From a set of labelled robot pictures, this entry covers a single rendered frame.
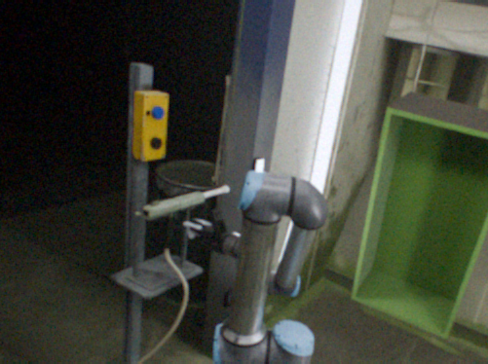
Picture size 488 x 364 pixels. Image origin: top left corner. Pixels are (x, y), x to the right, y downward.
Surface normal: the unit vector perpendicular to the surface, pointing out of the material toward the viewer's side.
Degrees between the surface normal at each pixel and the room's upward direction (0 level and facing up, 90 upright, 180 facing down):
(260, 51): 90
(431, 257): 102
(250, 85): 90
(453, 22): 90
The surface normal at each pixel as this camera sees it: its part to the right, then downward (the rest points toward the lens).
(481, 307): -0.27, -0.28
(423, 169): -0.45, 0.44
